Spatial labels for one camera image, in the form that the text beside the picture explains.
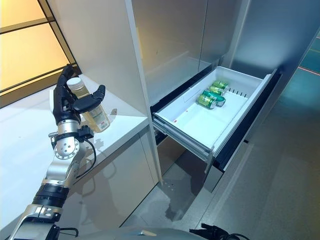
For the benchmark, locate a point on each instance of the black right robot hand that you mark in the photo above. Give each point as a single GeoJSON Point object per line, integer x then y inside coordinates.
{"type": "Point", "coordinates": [215, 233]}

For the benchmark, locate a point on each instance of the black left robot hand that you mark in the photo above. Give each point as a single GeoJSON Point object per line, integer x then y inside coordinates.
{"type": "Point", "coordinates": [65, 107]}

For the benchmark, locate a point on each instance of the yellow tea plastic bottle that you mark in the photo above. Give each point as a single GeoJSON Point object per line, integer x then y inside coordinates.
{"type": "Point", "coordinates": [98, 117]}

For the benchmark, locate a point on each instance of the white fridge drawer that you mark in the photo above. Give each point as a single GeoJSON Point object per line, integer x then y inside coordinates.
{"type": "Point", "coordinates": [200, 122]}

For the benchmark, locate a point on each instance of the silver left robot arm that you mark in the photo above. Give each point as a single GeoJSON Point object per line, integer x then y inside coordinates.
{"type": "Point", "coordinates": [57, 170]}

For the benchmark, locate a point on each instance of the stainless steel fridge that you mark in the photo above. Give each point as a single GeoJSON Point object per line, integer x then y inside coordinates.
{"type": "Point", "coordinates": [175, 37]}

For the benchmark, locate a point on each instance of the grey robot torso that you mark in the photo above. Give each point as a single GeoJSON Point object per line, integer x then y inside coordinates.
{"type": "Point", "coordinates": [150, 233]}

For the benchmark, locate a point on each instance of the white counter cabinet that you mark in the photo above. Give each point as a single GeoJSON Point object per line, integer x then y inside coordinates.
{"type": "Point", "coordinates": [120, 147]}

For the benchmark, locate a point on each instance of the tall white cabinet panel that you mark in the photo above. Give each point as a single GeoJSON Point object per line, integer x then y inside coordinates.
{"type": "Point", "coordinates": [105, 50]}

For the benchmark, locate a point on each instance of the light green drink can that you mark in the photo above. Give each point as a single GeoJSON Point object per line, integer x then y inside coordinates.
{"type": "Point", "coordinates": [205, 101]}
{"type": "Point", "coordinates": [220, 85]}
{"type": "Point", "coordinates": [217, 90]}

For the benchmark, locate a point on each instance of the teal green drink can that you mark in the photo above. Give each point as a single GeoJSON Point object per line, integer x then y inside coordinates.
{"type": "Point", "coordinates": [215, 97]}

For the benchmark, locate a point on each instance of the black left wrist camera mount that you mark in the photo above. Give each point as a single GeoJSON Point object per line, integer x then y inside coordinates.
{"type": "Point", "coordinates": [85, 132]}

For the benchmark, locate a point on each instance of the orange window with dark frame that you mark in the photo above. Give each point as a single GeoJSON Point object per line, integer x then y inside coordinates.
{"type": "Point", "coordinates": [25, 50]}

